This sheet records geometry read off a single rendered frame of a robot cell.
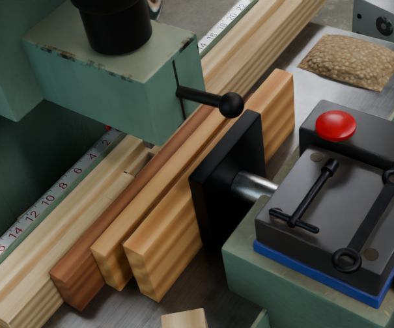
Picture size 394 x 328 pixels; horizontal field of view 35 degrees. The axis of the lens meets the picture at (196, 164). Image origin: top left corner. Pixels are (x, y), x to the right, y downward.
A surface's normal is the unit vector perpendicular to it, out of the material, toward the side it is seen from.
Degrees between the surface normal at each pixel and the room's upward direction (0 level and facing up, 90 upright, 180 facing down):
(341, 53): 15
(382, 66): 23
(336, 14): 0
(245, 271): 90
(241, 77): 90
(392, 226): 0
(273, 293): 90
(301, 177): 0
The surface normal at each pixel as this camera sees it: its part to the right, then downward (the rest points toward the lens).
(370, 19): -0.78, 0.52
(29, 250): -0.14, -0.67
